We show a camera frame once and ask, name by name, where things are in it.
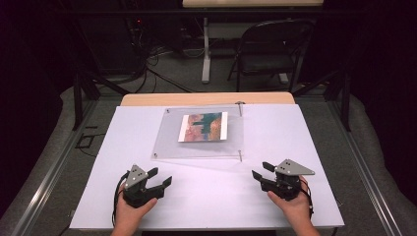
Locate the person's right hand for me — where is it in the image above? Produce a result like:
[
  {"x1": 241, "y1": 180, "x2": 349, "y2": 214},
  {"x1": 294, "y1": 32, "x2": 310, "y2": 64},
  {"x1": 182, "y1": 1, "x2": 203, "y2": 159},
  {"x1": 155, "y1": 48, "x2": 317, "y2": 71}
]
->
[{"x1": 267, "y1": 175, "x2": 313, "y2": 228}]

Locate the black metal stand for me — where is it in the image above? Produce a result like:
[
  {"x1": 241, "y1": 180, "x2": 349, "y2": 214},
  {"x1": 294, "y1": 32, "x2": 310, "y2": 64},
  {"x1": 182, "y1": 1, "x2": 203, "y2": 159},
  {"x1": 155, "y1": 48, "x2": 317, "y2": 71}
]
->
[
  {"x1": 72, "y1": 69, "x2": 131, "y2": 132},
  {"x1": 291, "y1": 69, "x2": 352, "y2": 133}
]

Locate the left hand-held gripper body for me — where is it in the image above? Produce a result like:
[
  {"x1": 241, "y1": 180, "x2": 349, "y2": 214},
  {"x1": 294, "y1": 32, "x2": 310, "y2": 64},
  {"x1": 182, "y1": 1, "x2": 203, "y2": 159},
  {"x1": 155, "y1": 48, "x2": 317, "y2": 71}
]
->
[{"x1": 121, "y1": 164, "x2": 165, "y2": 208}]

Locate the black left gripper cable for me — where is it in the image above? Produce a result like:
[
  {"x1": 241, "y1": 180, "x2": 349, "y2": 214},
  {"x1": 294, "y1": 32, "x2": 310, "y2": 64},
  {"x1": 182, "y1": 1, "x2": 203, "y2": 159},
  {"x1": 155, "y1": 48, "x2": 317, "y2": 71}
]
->
[{"x1": 111, "y1": 170, "x2": 131, "y2": 228}]

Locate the bundle of floor cables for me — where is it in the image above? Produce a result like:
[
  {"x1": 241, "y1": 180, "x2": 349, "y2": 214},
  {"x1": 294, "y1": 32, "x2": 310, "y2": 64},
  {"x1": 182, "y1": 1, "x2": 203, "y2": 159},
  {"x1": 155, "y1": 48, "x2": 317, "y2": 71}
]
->
[{"x1": 129, "y1": 18, "x2": 206, "y2": 94}]

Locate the person's left hand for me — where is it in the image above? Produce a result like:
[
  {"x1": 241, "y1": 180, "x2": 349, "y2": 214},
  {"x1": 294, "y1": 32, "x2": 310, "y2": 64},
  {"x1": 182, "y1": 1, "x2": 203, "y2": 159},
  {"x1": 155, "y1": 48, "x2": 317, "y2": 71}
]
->
[{"x1": 114, "y1": 183, "x2": 158, "y2": 229}]

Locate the black folding chair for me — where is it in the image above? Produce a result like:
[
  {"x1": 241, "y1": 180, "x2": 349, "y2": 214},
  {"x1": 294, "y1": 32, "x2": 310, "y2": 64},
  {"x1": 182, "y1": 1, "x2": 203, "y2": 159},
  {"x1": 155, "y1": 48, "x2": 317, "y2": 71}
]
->
[{"x1": 227, "y1": 18, "x2": 317, "y2": 93}]

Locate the clear acrylic photo frame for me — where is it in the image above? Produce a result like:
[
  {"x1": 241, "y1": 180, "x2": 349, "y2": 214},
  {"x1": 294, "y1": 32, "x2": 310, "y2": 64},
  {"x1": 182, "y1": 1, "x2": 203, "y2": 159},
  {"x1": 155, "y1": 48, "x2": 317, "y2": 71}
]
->
[{"x1": 150, "y1": 103, "x2": 246, "y2": 162}]

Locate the wooden table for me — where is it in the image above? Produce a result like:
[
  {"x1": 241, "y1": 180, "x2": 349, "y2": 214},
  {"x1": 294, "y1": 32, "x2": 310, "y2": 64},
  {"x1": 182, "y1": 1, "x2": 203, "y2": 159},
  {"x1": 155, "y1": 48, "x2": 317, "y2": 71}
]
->
[{"x1": 120, "y1": 91, "x2": 296, "y2": 107}]

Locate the light wooden desk top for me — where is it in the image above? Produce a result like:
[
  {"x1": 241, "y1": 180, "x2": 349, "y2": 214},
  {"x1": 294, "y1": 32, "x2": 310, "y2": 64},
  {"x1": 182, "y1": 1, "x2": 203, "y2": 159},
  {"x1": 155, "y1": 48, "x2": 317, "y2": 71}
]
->
[{"x1": 182, "y1": 0, "x2": 325, "y2": 9}]

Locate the aluminium floor rail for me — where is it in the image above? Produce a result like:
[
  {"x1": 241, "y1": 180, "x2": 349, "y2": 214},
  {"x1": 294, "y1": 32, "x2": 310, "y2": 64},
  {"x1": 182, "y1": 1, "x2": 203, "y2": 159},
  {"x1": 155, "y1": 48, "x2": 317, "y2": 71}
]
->
[
  {"x1": 327, "y1": 97, "x2": 403, "y2": 236},
  {"x1": 10, "y1": 97, "x2": 99, "y2": 236}
]

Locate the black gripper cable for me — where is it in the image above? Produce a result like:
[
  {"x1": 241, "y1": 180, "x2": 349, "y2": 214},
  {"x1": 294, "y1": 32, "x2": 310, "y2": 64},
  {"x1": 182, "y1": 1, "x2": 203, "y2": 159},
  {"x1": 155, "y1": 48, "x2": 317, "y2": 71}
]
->
[
  {"x1": 299, "y1": 178, "x2": 315, "y2": 220},
  {"x1": 111, "y1": 170, "x2": 131, "y2": 228}
]

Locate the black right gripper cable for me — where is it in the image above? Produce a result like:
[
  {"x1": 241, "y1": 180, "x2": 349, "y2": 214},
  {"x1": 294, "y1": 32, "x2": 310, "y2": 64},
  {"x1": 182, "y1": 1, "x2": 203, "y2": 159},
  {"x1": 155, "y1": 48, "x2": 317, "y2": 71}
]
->
[{"x1": 299, "y1": 178, "x2": 315, "y2": 220}]

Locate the white table board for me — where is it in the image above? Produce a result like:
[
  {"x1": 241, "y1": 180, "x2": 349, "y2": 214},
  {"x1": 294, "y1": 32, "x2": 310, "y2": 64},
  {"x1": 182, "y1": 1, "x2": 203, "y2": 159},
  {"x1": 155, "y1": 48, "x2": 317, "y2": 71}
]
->
[{"x1": 69, "y1": 103, "x2": 345, "y2": 230}]

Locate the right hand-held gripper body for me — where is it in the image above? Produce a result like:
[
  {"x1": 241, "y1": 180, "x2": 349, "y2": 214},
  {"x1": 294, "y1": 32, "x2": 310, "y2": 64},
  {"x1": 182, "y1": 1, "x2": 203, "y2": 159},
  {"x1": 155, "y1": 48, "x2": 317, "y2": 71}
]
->
[{"x1": 261, "y1": 158, "x2": 316, "y2": 202}]

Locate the white desk leg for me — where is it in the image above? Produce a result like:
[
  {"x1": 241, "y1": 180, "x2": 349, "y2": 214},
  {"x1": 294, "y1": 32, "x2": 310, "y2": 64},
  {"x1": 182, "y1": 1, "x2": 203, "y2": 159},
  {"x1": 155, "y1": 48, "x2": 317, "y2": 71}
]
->
[{"x1": 201, "y1": 17, "x2": 211, "y2": 85}]

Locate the painted landscape picture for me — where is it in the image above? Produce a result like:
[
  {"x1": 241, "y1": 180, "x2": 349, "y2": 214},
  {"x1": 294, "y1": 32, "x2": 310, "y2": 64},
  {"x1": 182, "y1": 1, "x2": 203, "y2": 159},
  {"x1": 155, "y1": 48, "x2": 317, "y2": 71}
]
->
[{"x1": 177, "y1": 111, "x2": 229, "y2": 144}]

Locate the dark computer tower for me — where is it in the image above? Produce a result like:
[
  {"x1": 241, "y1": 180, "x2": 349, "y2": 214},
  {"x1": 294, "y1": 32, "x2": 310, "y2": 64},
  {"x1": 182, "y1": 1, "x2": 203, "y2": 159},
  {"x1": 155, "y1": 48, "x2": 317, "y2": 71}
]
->
[{"x1": 80, "y1": 15, "x2": 146, "y2": 76}]

